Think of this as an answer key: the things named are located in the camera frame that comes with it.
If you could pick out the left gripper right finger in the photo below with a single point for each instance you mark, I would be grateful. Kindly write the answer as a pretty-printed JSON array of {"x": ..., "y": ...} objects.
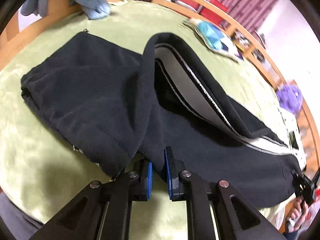
[{"x": 214, "y": 210}]

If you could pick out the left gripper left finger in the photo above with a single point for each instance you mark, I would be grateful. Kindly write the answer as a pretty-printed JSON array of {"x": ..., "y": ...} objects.
[{"x": 101, "y": 211}]

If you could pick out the black pants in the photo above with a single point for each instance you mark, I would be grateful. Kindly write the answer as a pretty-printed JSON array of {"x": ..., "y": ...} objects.
[{"x": 111, "y": 103}]

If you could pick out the person's right hand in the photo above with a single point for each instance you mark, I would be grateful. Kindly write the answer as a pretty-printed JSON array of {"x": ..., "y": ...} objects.
[{"x": 299, "y": 217}]

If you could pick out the white black-dotted pillow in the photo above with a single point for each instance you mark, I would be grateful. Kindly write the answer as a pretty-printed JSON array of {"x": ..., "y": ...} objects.
[{"x": 295, "y": 140}]

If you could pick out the green bed blanket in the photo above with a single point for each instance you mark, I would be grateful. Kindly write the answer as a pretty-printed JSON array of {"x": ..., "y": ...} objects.
[{"x": 39, "y": 172}]

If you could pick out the purple plush toy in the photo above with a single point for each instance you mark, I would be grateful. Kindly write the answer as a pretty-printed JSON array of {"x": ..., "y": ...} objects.
[{"x": 290, "y": 98}]

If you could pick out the colourful geometric pillow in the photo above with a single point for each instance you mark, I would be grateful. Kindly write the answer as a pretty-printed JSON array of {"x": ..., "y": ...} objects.
[{"x": 214, "y": 39}]

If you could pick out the left red chair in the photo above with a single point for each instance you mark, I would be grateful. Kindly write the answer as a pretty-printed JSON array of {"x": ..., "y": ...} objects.
[{"x": 189, "y": 4}]

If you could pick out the wooden bed frame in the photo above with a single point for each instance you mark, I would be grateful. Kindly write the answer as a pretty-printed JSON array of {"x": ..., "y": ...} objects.
[{"x": 158, "y": 218}]

